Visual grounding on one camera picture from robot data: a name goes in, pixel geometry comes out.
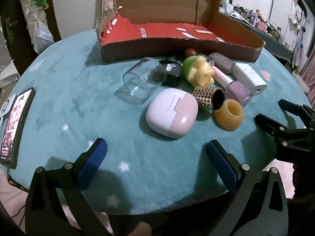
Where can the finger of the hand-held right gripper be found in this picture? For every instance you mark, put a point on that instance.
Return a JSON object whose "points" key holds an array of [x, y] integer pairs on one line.
{"points": [[306, 115], [292, 139]]}

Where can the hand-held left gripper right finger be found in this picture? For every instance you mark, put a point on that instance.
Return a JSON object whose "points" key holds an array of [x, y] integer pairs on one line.
{"points": [[221, 163]]}

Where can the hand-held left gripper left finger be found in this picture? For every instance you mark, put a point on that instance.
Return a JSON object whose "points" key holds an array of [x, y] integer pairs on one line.
{"points": [[94, 161]]}

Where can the amber round jar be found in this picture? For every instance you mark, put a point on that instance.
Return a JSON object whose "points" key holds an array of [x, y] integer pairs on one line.
{"points": [[221, 120]]}

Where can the gold studded cylinder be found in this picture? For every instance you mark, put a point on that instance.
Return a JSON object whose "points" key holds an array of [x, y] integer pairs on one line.
{"points": [[204, 97]]}

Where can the pink earbuds case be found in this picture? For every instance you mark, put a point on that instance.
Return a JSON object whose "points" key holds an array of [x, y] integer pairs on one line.
{"points": [[169, 113]]}

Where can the lilac nail polish bottle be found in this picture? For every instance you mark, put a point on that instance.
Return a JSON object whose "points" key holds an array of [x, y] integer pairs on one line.
{"points": [[237, 92]]}

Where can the white charger plug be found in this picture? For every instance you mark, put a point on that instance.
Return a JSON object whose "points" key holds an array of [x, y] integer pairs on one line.
{"points": [[246, 75]]}

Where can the clear glass cup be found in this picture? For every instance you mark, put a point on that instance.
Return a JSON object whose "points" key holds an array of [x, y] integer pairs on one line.
{"points": [[137, 83]]}

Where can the green and yellow toy figure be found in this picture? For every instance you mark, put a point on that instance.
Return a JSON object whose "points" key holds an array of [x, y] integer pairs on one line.
{"points": [[196, 71]]}

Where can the grey earbuds case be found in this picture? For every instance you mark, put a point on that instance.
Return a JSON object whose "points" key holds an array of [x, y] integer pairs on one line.
{"points": [[222, 62]]}

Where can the black nail polish bottle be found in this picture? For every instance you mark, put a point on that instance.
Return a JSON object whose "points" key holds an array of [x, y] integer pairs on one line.
{"points": [[172, 72]]}

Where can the glass bottle with brown cap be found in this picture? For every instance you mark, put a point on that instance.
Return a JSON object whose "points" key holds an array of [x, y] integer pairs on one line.
{"points": [[191, 52]]}

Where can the cardboard box with red lining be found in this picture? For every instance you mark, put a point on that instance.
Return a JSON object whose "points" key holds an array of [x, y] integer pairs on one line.
{"points": [[160, 32]]}

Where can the pink curtain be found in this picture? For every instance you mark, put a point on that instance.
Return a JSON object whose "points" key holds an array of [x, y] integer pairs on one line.
{"points": [[307, 71]]}

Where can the cluttered dark table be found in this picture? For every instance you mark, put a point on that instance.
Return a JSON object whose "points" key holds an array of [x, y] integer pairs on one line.
{"points": [[275, 44]]}

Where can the black smartphone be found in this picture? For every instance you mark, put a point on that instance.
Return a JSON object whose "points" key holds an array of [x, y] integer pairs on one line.
{"points": [[14, 127]]}

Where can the metal rack with hanging items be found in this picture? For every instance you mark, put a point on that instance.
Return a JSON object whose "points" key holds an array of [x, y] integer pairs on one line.
{"points": [[297, 19]]}

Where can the clear plastic bag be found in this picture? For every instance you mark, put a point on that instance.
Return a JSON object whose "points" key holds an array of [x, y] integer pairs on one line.
{"points": [[41, 34]]}

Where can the dark brown door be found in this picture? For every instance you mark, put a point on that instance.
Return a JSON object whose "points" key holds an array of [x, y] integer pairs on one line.
{"points": [[56, 17]]}

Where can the white tube with red tip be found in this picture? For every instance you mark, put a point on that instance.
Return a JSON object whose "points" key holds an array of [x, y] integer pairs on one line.
{"points": [[102, 0]]}

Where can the white round phone mount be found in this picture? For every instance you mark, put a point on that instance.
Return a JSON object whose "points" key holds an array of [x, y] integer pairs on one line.
{"points": [[6, 107]]}

